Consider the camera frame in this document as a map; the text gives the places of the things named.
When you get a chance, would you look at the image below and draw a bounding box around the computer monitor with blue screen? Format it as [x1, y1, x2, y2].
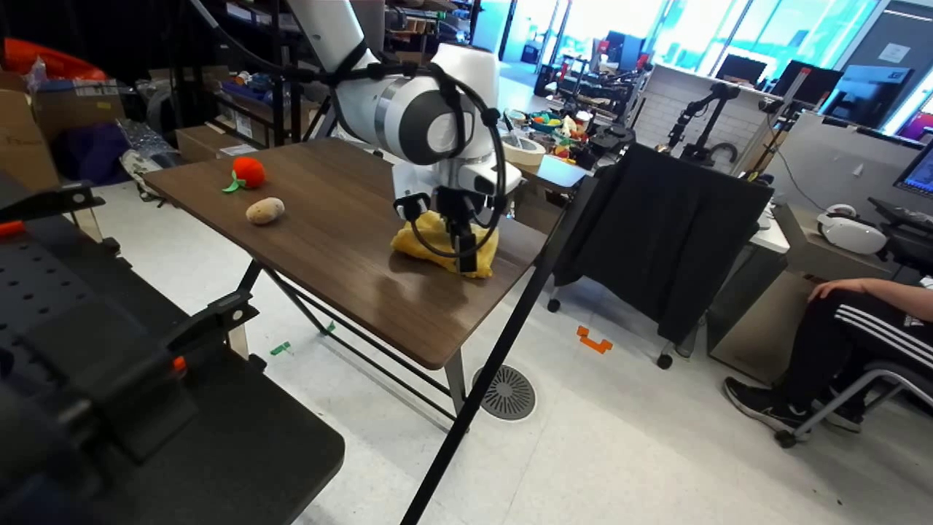
[893, 140, 933, 201]

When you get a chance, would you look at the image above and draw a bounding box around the chair draped with black cloth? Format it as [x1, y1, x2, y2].
[545, 141, 777, 373]

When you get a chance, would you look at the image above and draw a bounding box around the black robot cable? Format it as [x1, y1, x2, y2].
[427, 63, 510, 258]

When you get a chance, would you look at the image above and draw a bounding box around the white tape roll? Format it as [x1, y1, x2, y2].
[504, 130, 548, 178]

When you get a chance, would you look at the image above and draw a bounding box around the black storage shelf rack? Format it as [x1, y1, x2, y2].
[163, 0, 332, 149]

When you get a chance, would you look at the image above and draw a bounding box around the large brown cardboard box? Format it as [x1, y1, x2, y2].
[0, 83, 61, 198]

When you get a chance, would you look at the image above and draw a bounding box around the white VR headset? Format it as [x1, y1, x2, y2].
[813, 201, 886, 257]

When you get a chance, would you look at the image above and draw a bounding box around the black camera arm stand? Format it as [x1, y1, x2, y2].
[669, 82, 742, 169]

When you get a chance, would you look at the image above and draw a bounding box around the yellow towel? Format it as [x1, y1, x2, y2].
[387, 207, 504, 283]

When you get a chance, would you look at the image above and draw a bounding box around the small black monitor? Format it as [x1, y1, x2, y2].
[712, 54, 768, 90]
[768, 57, 835, 108]

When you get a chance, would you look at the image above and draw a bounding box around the black workbench cart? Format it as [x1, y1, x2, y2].
[0, 187, 349, 525]

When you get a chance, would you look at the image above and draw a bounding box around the red toy pepper green stem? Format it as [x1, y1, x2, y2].
[223, 155, 271, 198]

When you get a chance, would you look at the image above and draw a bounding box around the flat cardboard box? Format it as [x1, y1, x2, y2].
[172, 123, 256, 163]

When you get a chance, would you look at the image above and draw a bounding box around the large dark wall screen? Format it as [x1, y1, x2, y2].
[819, 63, 914, 128]

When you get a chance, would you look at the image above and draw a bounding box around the black tripod pole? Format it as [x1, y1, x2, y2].
[399, 178, 597, 525]

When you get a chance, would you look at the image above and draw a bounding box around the beige toy potato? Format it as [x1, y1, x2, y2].
[242, 195, 290, 229]

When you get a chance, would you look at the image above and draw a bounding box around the long grey table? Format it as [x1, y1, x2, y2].
[508, 141, 593, 201]

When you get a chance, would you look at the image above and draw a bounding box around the grey office chair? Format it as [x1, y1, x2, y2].
[772, 359, 933, 451]

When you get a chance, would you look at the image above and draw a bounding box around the colourful toy pile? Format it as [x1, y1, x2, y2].
[513, 108, 596, 163]

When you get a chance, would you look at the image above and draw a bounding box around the dark purple bag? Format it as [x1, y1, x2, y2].
[53, 125, 129, 187]

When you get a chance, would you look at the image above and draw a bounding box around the orange red bag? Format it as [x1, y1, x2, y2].
[0, 36, 106, 88]

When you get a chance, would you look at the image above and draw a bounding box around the black metal table frame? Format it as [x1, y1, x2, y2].
[231, 263, 472, 424]

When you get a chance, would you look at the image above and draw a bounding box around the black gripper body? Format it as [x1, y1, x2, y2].
[424, 182, 504, 233]

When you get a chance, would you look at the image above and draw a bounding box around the round floor drain cover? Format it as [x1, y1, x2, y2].
[482, 365, 540, 424]

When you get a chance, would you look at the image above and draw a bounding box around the seated person in striped trousers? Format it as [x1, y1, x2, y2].
[724, 274, 933, 433]

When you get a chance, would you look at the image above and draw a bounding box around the orange floor tape marker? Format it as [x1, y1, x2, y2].
[574, 324, 618, 359]

